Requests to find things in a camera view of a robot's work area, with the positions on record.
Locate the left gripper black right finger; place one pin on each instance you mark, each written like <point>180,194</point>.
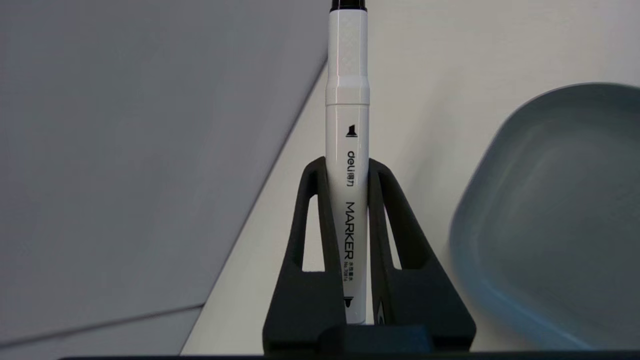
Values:
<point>415,300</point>

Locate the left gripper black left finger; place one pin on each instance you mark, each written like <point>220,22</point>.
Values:
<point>305,300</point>

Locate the white marker with black cap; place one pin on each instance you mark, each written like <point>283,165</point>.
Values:
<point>348,150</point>

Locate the grey square plate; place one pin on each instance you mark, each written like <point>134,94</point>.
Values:
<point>550,220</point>

